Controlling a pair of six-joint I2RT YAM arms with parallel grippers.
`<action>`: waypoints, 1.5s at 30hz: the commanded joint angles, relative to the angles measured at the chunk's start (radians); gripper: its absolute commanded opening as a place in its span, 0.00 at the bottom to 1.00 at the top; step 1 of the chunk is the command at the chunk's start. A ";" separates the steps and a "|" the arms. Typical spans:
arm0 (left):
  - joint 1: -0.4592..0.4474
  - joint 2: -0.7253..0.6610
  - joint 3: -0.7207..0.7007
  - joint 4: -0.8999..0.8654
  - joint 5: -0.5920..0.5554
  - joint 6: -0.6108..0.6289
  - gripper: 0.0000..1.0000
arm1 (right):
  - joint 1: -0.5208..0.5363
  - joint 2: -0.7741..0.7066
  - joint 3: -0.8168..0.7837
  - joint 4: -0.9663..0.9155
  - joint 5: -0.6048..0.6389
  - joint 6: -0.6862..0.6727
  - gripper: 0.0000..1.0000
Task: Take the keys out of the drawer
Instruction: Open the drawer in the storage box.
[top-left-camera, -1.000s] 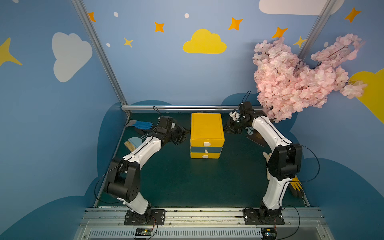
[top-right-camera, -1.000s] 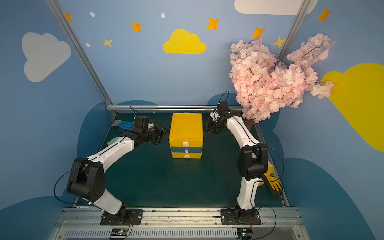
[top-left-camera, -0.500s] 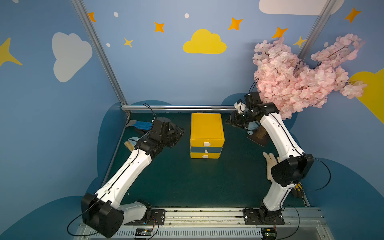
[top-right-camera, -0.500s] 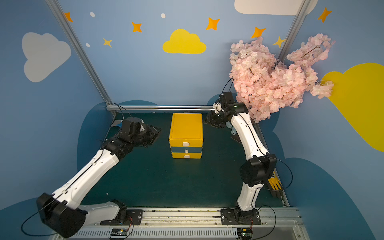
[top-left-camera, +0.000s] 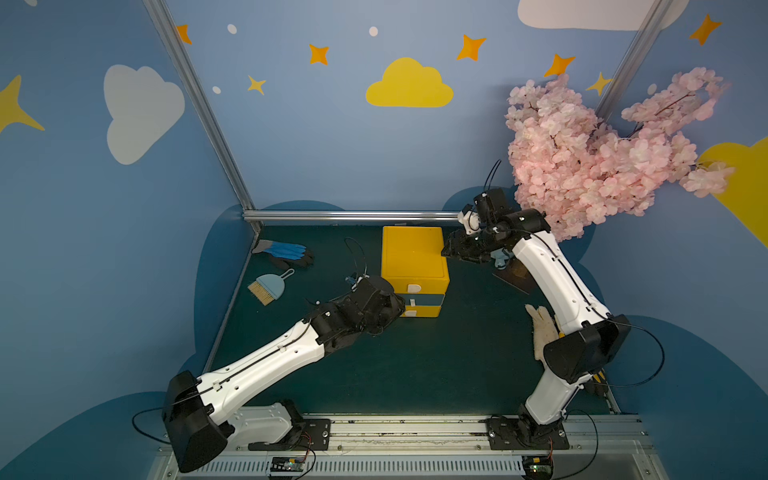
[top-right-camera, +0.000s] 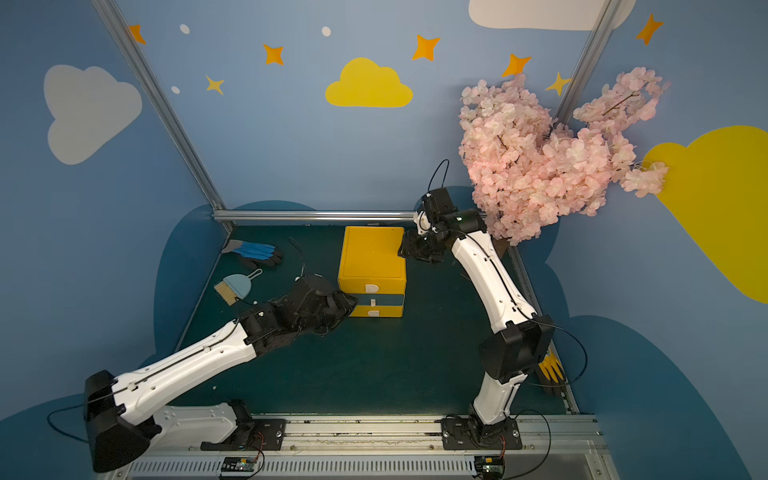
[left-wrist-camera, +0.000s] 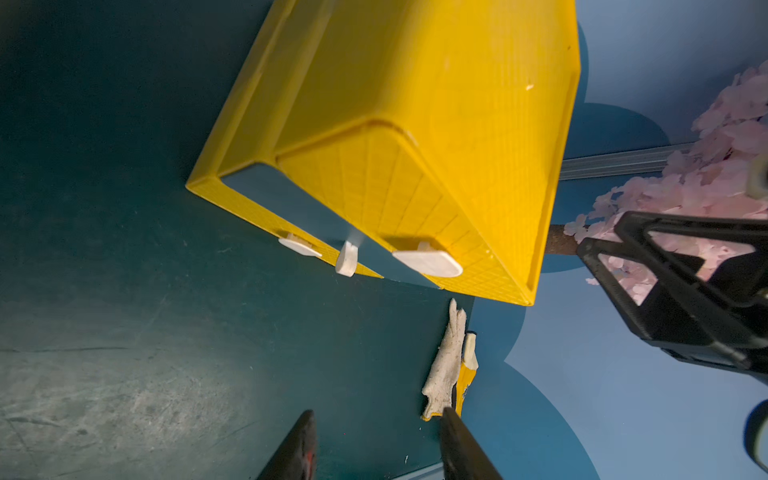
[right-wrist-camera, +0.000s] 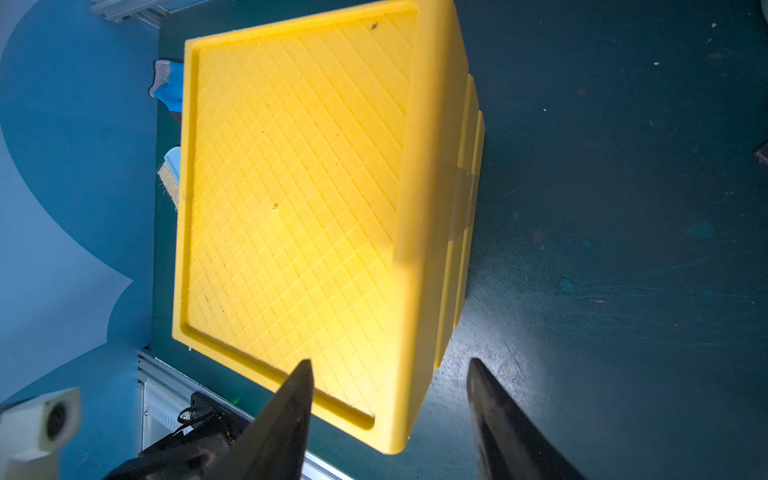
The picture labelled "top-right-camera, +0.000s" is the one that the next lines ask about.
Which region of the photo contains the blue black work glove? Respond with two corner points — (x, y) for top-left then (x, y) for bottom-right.
(221, 239), (284, 268)

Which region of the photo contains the right controller board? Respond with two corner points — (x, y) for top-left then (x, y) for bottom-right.
(473, 456), (505, 480)

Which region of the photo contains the left controller board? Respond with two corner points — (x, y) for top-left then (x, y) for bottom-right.
(219, 456), (259, 479)

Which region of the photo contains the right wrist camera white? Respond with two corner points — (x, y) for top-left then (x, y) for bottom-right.
(413, 211), (432, 236)

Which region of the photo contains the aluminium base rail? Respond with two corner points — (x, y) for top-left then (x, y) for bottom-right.
(106, 413), (619, 479)

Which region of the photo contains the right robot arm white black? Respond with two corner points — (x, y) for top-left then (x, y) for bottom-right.
(398, 188), (554, 446)

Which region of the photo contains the yellow work glove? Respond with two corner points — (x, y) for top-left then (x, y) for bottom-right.
(536, 351), (567, 395)

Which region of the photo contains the controller board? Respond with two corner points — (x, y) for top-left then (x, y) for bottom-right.
(219, 456), (259, 479)
(473, 456), (505, 480)

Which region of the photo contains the small blue hand brush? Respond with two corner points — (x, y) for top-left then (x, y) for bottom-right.
(214, 269), (263, 306)

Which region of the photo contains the pink cherry blossom tree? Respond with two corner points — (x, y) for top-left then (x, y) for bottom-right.
(459, 67), (668, 245)

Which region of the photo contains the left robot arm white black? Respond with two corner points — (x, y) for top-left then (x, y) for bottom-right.
(83, 275), (357, 473)

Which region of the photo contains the yellow drawer cabinet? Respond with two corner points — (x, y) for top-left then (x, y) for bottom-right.
(338, 226), (407, 318)

